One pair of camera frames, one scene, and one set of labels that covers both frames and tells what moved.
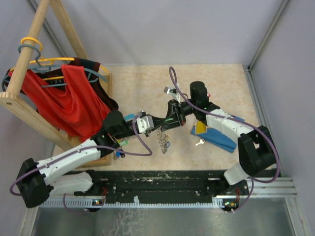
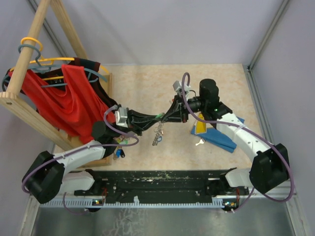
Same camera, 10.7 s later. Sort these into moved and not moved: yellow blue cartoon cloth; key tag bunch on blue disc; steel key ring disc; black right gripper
Moved: steel key ring disc
Not moved: yellow blue cartoon cloth; key tag bunch on blue disc; black right gripper
